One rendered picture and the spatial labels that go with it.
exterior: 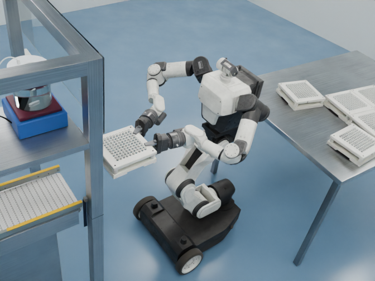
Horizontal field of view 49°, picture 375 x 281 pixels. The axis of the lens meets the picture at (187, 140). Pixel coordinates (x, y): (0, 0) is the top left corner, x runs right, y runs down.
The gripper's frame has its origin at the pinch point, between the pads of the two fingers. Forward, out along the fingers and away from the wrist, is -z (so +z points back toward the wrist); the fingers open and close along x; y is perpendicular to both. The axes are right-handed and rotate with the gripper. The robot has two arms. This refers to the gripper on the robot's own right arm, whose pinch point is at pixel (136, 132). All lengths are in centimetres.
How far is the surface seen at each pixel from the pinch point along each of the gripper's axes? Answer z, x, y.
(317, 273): 44, 103, -126
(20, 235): -68, 20, 21
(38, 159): -63, -26, 11
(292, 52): 376, 98, -50
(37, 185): -42, 18, 32
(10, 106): -50, -34, 34
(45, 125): -49, -30, 18
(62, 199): -44, 18, 16
